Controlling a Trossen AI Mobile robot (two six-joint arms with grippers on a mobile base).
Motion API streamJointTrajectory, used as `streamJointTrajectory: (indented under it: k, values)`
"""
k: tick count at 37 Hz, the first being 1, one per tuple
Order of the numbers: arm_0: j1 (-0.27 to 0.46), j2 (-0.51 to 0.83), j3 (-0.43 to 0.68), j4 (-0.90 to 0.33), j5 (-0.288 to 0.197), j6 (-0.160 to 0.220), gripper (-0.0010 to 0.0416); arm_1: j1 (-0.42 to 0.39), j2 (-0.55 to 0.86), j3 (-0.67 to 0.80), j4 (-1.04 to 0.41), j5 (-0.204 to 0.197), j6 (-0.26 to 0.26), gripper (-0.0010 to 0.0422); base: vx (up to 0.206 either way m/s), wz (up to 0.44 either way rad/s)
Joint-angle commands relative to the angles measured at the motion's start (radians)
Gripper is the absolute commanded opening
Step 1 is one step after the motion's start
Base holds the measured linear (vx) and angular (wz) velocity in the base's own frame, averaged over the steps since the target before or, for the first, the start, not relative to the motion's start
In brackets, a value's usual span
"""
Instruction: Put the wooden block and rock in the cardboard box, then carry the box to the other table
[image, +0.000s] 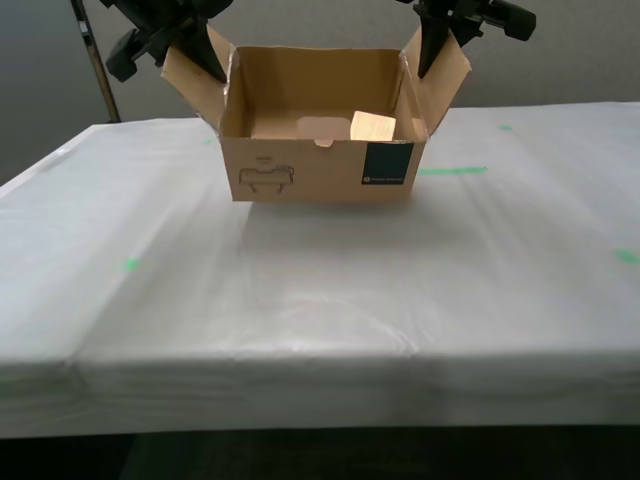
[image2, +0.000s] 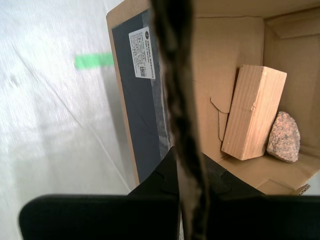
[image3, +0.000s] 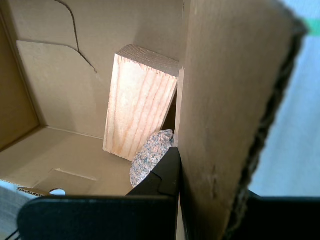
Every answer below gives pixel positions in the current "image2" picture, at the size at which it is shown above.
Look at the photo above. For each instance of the pinkish speckled rock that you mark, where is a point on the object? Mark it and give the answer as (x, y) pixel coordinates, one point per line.
(285, 137)

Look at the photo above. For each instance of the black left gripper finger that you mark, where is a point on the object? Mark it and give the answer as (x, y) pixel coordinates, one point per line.
(262, 217)
(100, 217)

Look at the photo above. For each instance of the light green tape mark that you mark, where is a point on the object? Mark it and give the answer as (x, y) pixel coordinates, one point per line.
(92, 60)

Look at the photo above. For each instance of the cardboard box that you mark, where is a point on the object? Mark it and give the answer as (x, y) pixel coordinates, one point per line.
(225, 50)

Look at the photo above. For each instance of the white paper table cover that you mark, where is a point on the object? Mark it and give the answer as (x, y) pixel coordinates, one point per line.
(50, 125)

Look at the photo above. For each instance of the light wooden block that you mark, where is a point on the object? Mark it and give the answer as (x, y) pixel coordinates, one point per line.
(252, 112)

